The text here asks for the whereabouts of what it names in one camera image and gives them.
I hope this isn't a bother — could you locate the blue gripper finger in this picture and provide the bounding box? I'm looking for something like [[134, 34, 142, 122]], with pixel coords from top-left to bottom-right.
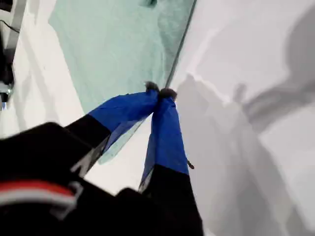
[[138, 88, 205, 236], [64, 82, 160, 177]]

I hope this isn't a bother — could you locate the pale green T-shirt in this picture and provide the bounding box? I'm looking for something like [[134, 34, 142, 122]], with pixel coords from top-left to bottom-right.
[[48, 0, 198, 165]]

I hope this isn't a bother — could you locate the black floor cable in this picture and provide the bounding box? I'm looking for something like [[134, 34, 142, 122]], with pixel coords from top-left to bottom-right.
[[0, 20, 21, 33]]

